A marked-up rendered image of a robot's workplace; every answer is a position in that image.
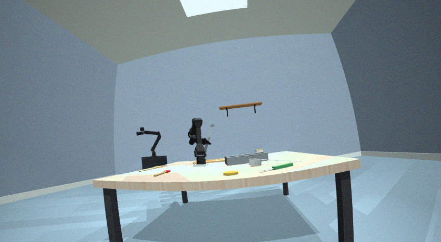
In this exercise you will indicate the yellow flat disc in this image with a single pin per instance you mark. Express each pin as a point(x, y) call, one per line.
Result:
point(228, 173)

